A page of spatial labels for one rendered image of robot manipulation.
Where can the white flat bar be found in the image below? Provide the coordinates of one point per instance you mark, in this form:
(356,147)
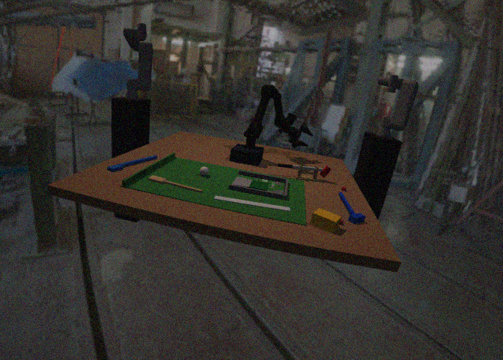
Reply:
(252,203)

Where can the yellow rectangular block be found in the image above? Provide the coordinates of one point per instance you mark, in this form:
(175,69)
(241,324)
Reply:
(326,220)

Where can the green mat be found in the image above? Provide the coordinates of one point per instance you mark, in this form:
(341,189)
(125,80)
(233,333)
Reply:
(216,183)

